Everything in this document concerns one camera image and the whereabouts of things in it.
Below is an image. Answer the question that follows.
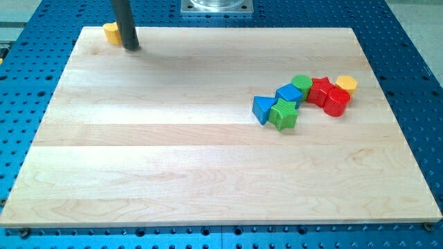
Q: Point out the green cylinder block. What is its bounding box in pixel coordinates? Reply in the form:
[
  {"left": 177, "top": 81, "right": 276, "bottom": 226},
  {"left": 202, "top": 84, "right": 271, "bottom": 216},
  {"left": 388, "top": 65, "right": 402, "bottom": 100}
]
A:
[{"left": 291, "top": 75, "right": 313, "bottom": 102}]

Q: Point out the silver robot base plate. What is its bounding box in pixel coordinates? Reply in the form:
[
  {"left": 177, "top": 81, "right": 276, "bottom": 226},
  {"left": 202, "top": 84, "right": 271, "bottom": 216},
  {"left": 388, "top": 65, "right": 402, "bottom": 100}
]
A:
[{"left": 181, "top": 0, "right": 254, "bottom": 14}]

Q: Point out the light wooden board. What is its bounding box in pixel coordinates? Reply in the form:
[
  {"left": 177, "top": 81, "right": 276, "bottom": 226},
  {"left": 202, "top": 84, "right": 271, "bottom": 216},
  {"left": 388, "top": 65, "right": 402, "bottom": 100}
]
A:
[{"left": 1, "top": 26, "right": 442, "bottom": 228}]

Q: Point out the red star block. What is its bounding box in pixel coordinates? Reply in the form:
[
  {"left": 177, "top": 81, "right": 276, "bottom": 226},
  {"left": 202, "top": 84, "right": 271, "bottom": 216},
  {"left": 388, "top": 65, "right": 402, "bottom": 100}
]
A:
[{"left": 306, "top": 77, "right": 335, "bottom": 108}]

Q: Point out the blue cube block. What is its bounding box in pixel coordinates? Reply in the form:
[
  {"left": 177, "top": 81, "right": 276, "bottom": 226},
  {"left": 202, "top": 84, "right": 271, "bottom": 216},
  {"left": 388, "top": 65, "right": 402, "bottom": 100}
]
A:
[{"left": 275, "top": 83, "right": 303, "bottom": 109}]

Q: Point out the blue perforated metal table plate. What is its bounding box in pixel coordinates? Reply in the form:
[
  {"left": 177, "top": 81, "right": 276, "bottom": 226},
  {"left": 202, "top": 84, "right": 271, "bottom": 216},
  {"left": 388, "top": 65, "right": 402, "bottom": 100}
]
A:
[{"left": 1, "top": 1, "right": 442, "bottom": 248}]

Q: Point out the green star block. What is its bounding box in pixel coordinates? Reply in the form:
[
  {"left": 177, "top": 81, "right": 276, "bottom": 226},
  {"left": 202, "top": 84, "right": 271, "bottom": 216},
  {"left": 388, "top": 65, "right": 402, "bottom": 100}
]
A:
[{"left": 268, "top": 98, "right": 298, "bottom": 131}]

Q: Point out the yellow hexagon block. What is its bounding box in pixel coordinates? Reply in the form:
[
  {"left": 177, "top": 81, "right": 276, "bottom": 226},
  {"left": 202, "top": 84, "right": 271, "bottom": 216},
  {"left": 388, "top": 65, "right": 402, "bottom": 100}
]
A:
[{"left": 335, "top": 75, "right": 359, "bottom": 97}]

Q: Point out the board stop screw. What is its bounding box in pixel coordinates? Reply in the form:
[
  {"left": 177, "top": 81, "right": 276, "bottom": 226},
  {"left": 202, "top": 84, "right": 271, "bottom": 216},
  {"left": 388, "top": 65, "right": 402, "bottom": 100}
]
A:
[
  {"left": 17, "top": 228, "right": 30, "bottom": 239},
  {"left": 423, "top": 222, "right": 434, "bottom": 232}
]

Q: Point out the left board stop screw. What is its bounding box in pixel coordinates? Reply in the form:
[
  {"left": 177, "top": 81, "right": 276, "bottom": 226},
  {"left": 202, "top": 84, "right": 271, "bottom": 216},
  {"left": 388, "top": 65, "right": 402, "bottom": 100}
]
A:
[{"left": 17, "top": 228, "right": 30, "bottom": 239}]

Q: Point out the blue triangle block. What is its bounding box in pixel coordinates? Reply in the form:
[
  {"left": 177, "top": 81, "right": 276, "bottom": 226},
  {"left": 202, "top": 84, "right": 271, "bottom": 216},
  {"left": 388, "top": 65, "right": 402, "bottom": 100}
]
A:
[{"left": 252, "top": 95, "right": 278, "bottom": 125}]

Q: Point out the red cylinder block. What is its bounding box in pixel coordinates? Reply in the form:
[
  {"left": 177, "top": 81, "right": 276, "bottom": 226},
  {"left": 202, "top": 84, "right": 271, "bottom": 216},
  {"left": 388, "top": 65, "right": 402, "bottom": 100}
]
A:
[{"left": 323, "top": 88, "right": 351, "bottom": 117}]

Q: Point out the right board stop screw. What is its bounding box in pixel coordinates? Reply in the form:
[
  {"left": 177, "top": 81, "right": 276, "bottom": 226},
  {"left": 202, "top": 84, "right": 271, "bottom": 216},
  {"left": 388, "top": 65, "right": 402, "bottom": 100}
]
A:
[{"left": 423, "top": 222, "right": 434, "bottom": 232}]

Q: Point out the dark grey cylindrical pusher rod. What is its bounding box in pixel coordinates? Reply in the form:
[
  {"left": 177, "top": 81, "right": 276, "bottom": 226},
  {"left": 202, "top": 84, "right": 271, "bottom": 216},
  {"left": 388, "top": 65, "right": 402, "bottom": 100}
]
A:
[{"left": 111, "top": 0, "right": 140, "bottom": 51}]

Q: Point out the yellow heart block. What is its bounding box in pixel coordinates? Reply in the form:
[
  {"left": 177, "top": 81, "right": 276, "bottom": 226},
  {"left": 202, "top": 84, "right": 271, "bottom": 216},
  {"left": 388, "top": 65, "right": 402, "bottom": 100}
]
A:
[{"left": 102, "top": 22, "right": 122, "bottom": 45}]

